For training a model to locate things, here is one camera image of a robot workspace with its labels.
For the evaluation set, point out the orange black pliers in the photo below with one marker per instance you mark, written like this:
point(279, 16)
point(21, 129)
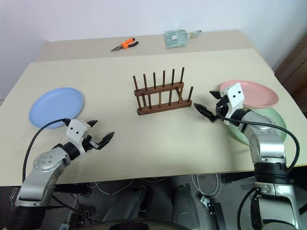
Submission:
point(127, 43)

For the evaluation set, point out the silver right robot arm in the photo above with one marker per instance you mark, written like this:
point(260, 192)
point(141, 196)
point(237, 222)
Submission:
point(266, 143)

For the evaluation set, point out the black table frame bar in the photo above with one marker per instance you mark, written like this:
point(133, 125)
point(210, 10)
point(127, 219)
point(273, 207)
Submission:
point(235, 178)
point(74, 189)

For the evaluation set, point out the pink plate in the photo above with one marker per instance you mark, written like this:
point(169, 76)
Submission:
point(259, 95)

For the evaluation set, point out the green plate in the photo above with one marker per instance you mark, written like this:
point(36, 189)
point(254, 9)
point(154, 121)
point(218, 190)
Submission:
point(278, 122)

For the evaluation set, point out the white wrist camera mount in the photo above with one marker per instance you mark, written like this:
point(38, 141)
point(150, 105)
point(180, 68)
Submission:
point(76, 130)
point(236, 95)

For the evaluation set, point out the clear plastic bag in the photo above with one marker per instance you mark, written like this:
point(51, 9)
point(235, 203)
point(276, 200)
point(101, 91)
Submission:
point(175, 39)

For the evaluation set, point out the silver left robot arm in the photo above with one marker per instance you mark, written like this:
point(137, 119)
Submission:
point(43, 163)

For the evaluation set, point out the dark grey rounded shape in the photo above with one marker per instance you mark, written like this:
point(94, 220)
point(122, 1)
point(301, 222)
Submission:
point(184, 206)

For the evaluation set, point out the blue plate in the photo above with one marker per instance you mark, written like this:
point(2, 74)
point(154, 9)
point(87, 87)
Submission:
point(55, 105)

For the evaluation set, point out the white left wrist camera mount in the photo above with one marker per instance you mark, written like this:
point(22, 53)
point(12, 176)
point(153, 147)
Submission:
point(76, 130)

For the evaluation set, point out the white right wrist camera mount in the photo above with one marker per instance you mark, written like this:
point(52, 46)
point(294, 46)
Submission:
point(236, 95)

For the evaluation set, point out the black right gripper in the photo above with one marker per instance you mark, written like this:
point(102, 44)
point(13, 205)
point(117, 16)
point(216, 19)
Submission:
point(223, 107)

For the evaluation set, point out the wooden dish rack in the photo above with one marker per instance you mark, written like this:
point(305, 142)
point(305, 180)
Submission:
point(165, 107)

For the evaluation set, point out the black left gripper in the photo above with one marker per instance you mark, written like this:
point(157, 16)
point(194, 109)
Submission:
point(90, 143)

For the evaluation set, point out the black metal bracket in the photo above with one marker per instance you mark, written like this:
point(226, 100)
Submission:
point(214, 210)

